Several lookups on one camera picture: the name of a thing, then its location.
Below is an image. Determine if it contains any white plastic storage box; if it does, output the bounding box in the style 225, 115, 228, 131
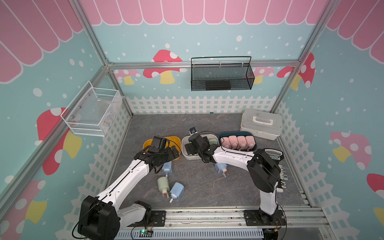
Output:
181, 134, 218, 160

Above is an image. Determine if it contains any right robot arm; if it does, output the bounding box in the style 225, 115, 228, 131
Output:
187, 134, 285, 219

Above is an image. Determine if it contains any blue pencil sharpener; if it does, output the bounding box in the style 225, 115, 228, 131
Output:
215, 163, 228, 178
162, 162, 173, 177
170, 183, 185, 203

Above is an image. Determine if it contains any blue pencil sharpener centre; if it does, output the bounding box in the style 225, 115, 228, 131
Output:
215, 163, 228, 178

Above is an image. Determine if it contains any grey slotted cable duct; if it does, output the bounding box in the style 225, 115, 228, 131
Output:
115, 228, 265, 240

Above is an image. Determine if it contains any black wire mesh basket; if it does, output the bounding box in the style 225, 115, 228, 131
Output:
191, 56, 255, 92

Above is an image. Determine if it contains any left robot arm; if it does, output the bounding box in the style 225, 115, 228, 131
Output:
72, 136, 182, 240

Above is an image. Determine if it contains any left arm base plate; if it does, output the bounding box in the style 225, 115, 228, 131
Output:
129, 210, 167, 228

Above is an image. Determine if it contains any pale green round sharpener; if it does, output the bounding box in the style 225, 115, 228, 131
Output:
157, 177, 171, 198

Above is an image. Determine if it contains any blue pencil sharpener lower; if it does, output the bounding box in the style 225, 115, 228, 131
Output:
170, 183, 185, 203

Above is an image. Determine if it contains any pink pencil sharpener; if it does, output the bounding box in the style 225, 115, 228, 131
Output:
229, 136, 239, 150
237, 136, 247, 151
220, 137, 232, 149
246, 136, 256, 152

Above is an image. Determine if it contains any rack of metal bits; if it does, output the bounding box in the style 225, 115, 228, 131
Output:
264, 149, 288, 193

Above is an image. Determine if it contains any white wire mesh basket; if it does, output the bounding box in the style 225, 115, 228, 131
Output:
61, 82, 123, 137

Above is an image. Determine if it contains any small green circuit board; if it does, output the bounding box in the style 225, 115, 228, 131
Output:
139, 229, 154, 238

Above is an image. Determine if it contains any translucent plastic lidded case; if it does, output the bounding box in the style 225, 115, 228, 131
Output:
240, 109, 283, 141

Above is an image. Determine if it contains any yellow plastic storage box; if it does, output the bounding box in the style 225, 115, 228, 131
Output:
143, 136, 182, 161

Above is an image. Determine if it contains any dark teal storage box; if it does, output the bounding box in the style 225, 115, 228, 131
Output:
220, 131, 258, 152

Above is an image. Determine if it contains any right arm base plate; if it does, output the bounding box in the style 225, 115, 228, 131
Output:
244, 209, 287, 228

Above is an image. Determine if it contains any green pencil sharpener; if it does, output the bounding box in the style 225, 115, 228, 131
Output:
209, 139, 218, 145

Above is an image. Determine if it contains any blue pencil sharpener left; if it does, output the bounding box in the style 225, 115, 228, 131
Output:
162, 162, 173, 177

